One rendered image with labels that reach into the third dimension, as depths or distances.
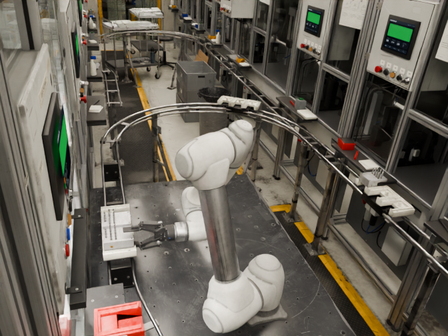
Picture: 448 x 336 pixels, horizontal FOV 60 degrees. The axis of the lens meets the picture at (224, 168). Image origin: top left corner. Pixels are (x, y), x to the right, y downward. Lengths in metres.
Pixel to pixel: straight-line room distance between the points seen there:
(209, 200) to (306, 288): 0.80
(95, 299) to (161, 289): 0.41
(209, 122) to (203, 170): 3.24
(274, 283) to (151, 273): 0.63
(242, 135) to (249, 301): 0.63
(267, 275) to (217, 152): 0.57
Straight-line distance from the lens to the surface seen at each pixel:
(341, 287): 3.03
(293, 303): 1.90
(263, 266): 1.63
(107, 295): 1.58
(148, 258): 2.05
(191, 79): 5.09
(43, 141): 0.81
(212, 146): 1.32
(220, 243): 1.44
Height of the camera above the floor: 2.05
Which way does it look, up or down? 29 degrees down
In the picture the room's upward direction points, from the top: 4 degrees clockwise
